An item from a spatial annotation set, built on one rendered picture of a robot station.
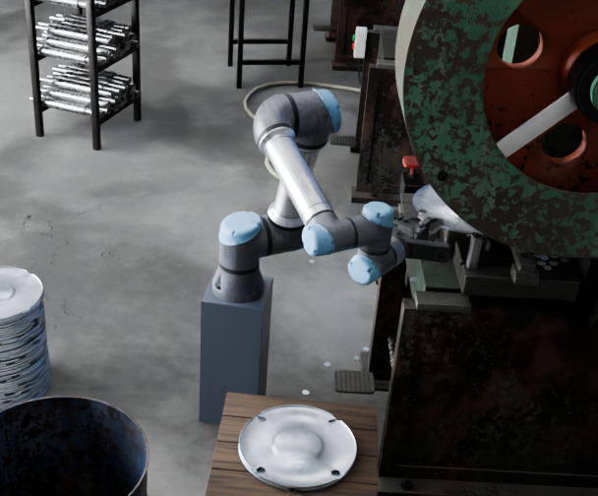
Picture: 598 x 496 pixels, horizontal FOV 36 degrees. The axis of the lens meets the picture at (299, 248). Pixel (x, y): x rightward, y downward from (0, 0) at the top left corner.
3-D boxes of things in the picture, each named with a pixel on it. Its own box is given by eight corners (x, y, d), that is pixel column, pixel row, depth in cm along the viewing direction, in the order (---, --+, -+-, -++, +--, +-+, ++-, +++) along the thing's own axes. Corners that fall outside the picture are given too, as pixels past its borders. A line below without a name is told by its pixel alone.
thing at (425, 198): (538, 229, 243) (539, 227, 243) (438, 239, 235) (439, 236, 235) (490, 180, 267) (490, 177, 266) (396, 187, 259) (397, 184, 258)
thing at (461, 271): (461, 294, 238) (465, 276, 235) (440, 212, 277) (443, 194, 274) (576, 301, 239) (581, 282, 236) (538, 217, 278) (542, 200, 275)
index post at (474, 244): (466, 269, 238) (473, 236, 233) (465, 262, 241) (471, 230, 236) (477, 269, 238) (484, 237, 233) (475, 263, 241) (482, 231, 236)
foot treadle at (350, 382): (333, 403, 280) (335, 390, 277) (332, 382, 288) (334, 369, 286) (525, 413, 282) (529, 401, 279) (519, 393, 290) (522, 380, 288)
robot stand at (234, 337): (199, 421, 285) (201, 301, 262) (211, 385, 300) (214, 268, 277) (256, 430, 283) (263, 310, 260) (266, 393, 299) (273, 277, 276)
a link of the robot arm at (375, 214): (360, 219, 208) (356, 261, 214) (402, 212, 213) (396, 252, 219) (343, 204, 214) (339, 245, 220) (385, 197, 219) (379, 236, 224)
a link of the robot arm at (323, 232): (240, 89, 228) (322, 238, 203) (280, 84, 233) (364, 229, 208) (232, 123, 237) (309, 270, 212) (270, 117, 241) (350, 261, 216)
